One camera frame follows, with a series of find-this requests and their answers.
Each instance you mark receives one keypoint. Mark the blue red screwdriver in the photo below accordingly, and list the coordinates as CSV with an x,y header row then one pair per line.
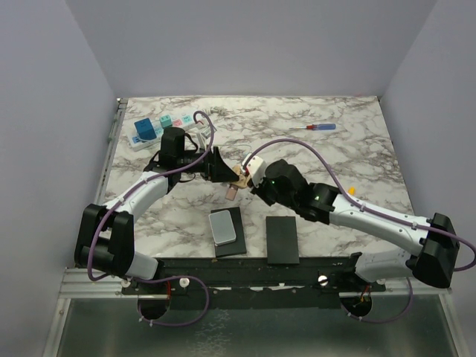
x,y
317,127

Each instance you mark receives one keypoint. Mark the white power strip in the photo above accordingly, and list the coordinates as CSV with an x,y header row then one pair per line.
x,y
186,122

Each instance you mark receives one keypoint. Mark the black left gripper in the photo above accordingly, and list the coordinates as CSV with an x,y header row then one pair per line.
x,y
216,169

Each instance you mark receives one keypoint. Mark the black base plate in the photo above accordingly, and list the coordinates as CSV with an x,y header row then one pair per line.
x,y
252,283

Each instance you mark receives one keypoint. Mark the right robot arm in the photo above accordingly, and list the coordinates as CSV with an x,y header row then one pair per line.
x,y
425,248

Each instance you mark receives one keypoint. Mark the black rectangular slab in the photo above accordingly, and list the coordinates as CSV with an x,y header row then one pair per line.
x,y
281,240

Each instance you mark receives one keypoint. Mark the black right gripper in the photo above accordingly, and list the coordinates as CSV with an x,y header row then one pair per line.
x,y
257,191

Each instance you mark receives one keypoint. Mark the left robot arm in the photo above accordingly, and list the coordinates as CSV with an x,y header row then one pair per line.
x,y
106,236

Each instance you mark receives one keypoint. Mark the black slab under power bank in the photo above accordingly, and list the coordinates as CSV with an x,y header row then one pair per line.
x,y
239,246

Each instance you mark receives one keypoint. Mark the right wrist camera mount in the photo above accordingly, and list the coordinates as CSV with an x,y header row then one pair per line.
x,y
255,166

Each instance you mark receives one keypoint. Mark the teal USB charger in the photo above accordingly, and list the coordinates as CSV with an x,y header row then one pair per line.
x,y
165,121

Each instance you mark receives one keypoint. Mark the blue cube socket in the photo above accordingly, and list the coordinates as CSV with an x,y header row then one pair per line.
x,y
145,130

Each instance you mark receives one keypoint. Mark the beige cube socket adapter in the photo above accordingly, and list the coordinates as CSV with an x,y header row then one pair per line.
x,y
243,177

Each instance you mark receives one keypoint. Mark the aluminium table edge rail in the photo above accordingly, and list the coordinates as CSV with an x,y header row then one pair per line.
x,y
112,142

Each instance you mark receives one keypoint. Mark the grey white power bank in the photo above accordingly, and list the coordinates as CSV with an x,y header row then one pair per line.
x,y
222,227

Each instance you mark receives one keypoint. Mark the dusty pink USB charger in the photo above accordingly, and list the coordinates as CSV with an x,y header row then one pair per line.
x,y
231,192

